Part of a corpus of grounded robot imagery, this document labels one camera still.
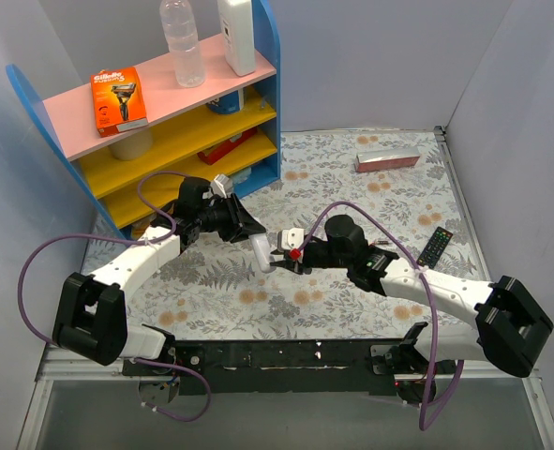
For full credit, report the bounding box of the black TV remote control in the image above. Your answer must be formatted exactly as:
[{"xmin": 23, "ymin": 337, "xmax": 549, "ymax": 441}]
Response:
[{"xmin": 417, "ymin": 227, "xmax": 454, "ymax": 269}]

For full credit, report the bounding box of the teal soap pack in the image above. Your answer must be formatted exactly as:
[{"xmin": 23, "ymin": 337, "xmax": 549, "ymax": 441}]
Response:
[{"xmin": 231, "ymin": 166, "xmax": 252, "ymax": 185}]

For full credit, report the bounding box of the blue shelf unit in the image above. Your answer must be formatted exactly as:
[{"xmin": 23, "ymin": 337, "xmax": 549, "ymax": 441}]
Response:
[{"xmin": 6, "ymin": 1, "xmax": 281, "ymax": 236}]

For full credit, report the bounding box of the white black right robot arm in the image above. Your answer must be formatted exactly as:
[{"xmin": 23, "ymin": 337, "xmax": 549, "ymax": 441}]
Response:
[{"xmin": 273, "ymin": 215, "xmax": 553, "ymax": 378}]

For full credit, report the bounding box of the white remote control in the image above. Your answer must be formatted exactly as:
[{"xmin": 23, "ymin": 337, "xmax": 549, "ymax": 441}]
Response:
[{"xmin": 249, "ymin": 233, "xmax": 275, "ymax": 274}]

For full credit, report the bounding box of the beige cylindrical container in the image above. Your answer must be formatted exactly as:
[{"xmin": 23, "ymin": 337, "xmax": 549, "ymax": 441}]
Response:
[{"xmin": 109, "ymin": 127, "xmax": 154, "ymax": 161}]

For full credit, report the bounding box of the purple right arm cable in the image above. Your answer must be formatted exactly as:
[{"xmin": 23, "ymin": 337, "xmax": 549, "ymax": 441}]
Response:
[{"xmin": 299, "ymin": 201, "xmax": 465, "ymax": 431}]

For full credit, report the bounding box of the clear plastic water bottle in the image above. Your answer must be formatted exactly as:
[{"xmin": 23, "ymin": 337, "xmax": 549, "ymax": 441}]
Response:
[{"xmin": 159, "ymin": 1, "xmax": 205, "ymax": 88}]

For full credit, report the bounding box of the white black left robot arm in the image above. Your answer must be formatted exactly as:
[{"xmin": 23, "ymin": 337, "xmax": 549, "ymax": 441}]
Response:
[{"xmin": 52, "ymin": 174, "xmax": 272, "ymax": 375}]

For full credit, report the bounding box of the orange razor box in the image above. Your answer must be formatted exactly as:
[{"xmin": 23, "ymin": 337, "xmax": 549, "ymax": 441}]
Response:
[{"xmin": 90, "ymin": 67, "xmax": 148, "ymax": 138}]

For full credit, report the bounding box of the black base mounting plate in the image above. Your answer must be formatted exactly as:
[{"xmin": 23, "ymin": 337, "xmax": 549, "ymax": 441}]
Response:
[{"xmin": 122, "ymin": 322, "xmax": 427, "ymax": 396}]

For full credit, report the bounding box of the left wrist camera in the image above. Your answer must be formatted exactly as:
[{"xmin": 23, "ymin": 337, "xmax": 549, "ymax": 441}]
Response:
[{"xmin": 210, "ymin": 173, "xmax": 233, "ymax": 198}]

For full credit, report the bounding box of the red silver long box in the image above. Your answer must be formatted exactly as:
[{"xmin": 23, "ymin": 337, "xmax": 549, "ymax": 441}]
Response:
[{"xmin": 354, "ymin": 147, "xmax": 421, "ymax": 173}]

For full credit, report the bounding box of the white plastic bottle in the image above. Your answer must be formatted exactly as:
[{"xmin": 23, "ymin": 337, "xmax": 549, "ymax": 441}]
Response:
[{"xmin": 217, "ymin": 0, "xmax": 256, "ymax": 77}]

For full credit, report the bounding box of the red flat box on shelf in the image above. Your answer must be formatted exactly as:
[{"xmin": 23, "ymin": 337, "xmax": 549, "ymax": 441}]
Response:
[{"xmin": 197, "ymin": 127, "xmax": 258, "ymax": 165}]

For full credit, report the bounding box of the blue white cylindrical can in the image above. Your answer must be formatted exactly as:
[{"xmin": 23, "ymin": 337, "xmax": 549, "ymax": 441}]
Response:
[{"xmin": 206, "ymin": 89, "xmax": 245, "ymax": 115}]

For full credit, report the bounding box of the aluminium table edge rail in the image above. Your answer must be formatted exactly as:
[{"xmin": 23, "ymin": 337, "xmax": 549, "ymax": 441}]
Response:
[{"xmin": 433, "ymin": 126, "xmax": 490, "ymax": 278}]

